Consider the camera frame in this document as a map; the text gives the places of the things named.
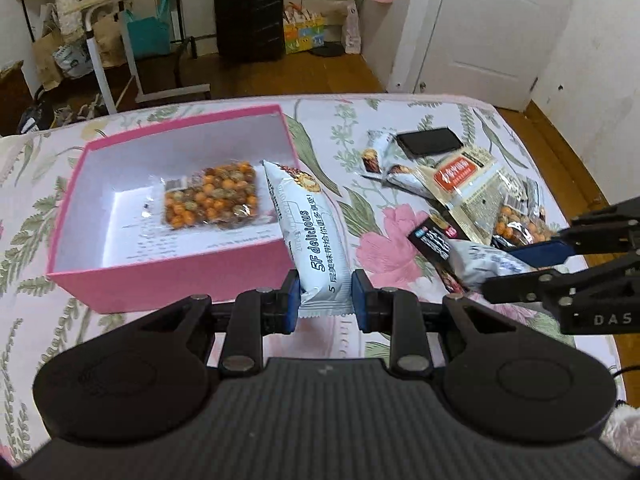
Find white wafer bar packet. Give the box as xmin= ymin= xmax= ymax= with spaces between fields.
xmin=262 ymin=159 xmax=352 ymax=319

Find black white snack packet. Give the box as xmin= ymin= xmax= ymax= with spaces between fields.
xmin=407 ymin=214 xmax=531 ymax=295

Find teal shopping bag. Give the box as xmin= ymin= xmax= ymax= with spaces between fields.
xmin=124 ymin=0 xmax=174 ymax=59

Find black bag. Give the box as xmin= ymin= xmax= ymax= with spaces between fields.
xmin=19 ymin=100 xmax=55 ymax=135

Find beige packet with orange label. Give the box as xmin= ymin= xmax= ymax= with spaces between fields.
xmin=419 ymin=145 xmax=527 ymax=242

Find clear coated nut packet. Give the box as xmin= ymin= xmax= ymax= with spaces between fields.
xmin=150 ymin=160 xmax=259 ymax=232
xmin=492 ymin=172 xmax=559 ymax=252

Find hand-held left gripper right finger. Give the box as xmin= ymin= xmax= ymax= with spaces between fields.
xmin=351 ymin=270 xmax=517 ymax=380

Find floral bedspread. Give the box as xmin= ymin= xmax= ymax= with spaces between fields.
xmin=0 ymin=92 xmax=627 ymax=463

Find brown paper bag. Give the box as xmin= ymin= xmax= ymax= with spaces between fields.
xmin=92 ymin=10 xmax=127 ymax=55

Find black smartphone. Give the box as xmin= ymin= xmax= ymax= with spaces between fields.
xmin=395 ymin=127 xmax=464 ymax=156

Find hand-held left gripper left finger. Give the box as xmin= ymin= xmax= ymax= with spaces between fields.
xmin=134 ymin=270 xmax=304 ymax=380

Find pink cardboard box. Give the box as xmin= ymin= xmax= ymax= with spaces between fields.
xmin=46 ymin=104 xmax=307 ymax=315

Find white door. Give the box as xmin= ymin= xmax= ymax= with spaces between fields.
xmin=412 ymin=0 xmax=584 ymax=113

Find white printed bag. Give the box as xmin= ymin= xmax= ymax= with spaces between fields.
xmin=342 ymin=2 xmax=362 ymax=56

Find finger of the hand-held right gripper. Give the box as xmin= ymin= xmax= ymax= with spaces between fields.
xmin=507 ymin=197 xmax=640 ymax=264
xmin=481 ymin=249 xmax=640 ymax=307

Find black suitcase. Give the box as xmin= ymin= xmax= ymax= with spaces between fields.
xmin=212 ymin=0 xmax=286 ymax=64

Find colourful cardboard box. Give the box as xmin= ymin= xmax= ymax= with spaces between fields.
xmin=283 ymin=4 xmax=327 ymax=55

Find pair of shoes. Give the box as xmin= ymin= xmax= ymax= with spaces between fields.
xmin=50 ymin=97 xmax=109 ymax=123

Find small white snack packet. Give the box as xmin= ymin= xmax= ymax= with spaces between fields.
xmin=359 ymin=129 xmax=396 ymax=177
xmin=382 ymin=162 xmax=434 ymax=197

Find white plastic bag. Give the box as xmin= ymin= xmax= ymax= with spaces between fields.
xmin=52 ymin=39 xmax=92 ymax=79

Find white fluffy cloth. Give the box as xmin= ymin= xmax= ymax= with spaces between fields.
xmin=599 ymin=404 xmax=640 ymax=463

